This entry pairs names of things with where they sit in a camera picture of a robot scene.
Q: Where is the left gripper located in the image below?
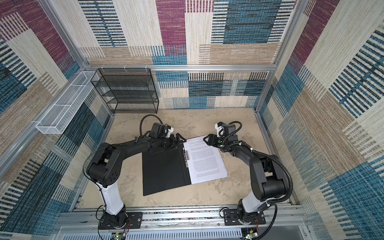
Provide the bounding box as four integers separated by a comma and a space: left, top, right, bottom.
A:
157, 133, 187, 152

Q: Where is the orange black file folder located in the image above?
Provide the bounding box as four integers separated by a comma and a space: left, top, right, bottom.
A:
142, 144, 192, 196

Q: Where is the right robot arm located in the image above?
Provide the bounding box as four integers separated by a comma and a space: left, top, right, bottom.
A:
203, 121, 294, 225

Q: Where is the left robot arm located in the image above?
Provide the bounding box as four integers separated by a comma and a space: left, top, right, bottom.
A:
86, 120, 191, 229

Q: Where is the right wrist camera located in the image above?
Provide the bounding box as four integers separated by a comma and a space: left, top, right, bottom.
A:
215, 122, 236, 138

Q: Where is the black wire mesh shelf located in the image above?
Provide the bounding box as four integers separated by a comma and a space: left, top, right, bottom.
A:
91, 68, 159, 114

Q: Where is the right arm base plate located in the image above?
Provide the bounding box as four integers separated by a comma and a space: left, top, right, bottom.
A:
219, 208, 266, 226

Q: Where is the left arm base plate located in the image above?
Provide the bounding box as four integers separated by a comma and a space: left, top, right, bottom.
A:
99, 212, 143, 230

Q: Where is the white wire mesh basket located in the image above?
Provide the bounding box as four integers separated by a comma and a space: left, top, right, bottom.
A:
36, 71, 95, 135

